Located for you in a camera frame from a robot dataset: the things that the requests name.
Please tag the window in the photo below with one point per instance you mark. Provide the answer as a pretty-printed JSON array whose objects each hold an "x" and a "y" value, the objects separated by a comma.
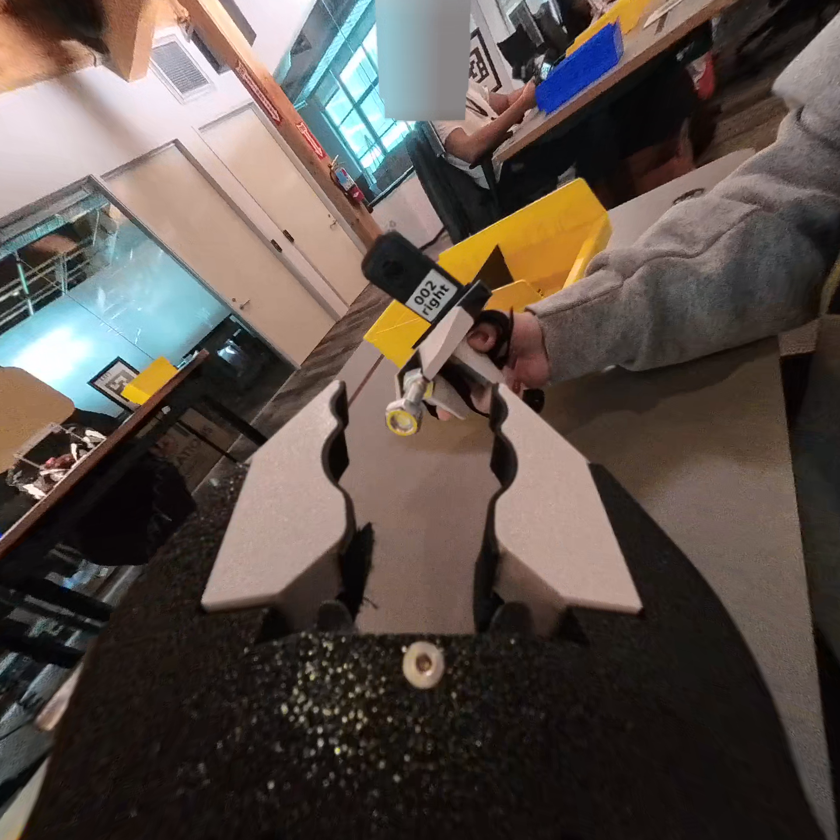
[{"x": 354, "y": 98}]

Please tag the white double door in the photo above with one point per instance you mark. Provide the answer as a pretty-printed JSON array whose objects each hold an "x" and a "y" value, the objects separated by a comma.
[{"x": 262, "y": 197}]

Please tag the black white marker sign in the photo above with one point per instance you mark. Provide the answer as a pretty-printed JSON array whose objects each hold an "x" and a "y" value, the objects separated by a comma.
[
  {"x": 108, "y": 387},
  {"x": 485, "y": 62}
]

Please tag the red fire extinguisher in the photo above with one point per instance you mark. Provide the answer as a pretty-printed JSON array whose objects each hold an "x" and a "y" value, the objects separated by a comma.
[{"x": 348, "y": 184}]

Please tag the steel bolt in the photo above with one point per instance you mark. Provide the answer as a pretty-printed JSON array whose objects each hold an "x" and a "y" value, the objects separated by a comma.
[{"x": 413, "y": 397}]

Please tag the yellow plastic bin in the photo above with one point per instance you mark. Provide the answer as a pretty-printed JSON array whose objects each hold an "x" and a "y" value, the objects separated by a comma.
[
  {"x": 610, "y": 23},
  {"x": 154, "y": 380},
  {"x": 558, "y": 236}
]

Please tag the wooden post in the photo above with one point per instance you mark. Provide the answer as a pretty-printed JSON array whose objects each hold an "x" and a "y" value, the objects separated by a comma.
[{"x": 262, "y": 85}]

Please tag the blue plastic bin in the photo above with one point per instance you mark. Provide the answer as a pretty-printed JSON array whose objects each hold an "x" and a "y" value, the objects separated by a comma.
[{"x": 577, "y": 72}]

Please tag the person's right hand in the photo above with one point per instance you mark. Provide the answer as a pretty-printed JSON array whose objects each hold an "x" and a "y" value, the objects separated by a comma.
[{"x": 528, "y": 354}]

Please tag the person's torso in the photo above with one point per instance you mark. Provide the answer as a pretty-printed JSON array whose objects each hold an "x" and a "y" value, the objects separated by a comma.
[{"x": 823, "y": 459}]

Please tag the white cabinet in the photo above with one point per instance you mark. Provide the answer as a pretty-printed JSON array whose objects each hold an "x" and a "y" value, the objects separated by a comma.
[{"x": 407, "y": 216}]

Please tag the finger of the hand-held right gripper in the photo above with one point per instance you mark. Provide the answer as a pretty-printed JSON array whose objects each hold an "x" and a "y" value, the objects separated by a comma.
[
  {"x": 453, "y": 341},
  {"x": 449, "y": 400}
]

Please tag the dark wooden desk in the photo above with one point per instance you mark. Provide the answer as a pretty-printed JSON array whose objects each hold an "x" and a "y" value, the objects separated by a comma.
[{"x": 98, "y": 459}]

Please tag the person's right forearm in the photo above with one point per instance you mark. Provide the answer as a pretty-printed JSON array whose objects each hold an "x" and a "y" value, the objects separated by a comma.
[{"x": 689, "y": 282}]

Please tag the wall air vent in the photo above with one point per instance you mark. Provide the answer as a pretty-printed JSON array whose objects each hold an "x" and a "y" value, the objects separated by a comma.
[{"x": 180, "y": 65}]

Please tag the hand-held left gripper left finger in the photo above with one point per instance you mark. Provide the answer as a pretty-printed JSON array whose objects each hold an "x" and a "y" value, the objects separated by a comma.
[{"x": 282, "y": 525}]

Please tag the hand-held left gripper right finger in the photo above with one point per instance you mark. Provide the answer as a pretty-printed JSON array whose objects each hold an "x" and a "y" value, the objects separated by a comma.
[{"x": 564, "y": 525}]

